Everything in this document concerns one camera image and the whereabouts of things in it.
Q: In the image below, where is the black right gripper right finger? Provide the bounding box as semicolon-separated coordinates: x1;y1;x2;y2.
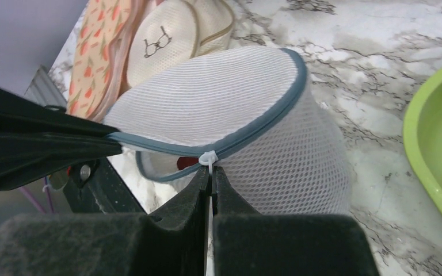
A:
212;167;379;275

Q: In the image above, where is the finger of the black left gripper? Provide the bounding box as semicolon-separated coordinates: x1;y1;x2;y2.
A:
0;133;121;191
0;88;118;137

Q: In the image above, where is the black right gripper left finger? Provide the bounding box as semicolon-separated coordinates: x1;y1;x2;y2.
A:
0;168;210;275

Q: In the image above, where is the dark red bra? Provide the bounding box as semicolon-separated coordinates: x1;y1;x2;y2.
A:
176;157;199;171

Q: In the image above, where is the white mesh laundry bag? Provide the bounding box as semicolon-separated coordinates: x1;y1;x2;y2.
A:
104;46;351;215

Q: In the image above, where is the floral pink laundry bag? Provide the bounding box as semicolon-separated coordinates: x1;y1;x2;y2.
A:
67;0;160;122

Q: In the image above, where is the cream mesh laundry bag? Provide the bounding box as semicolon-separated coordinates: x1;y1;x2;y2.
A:
125;1;235;87

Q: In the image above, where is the green plastic basin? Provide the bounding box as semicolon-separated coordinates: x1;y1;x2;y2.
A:
402;68;442;215

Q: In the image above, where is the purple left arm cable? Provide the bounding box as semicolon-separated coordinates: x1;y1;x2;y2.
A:
18;175;56;215

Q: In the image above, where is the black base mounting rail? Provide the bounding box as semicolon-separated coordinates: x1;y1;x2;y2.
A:
22;65;147;215

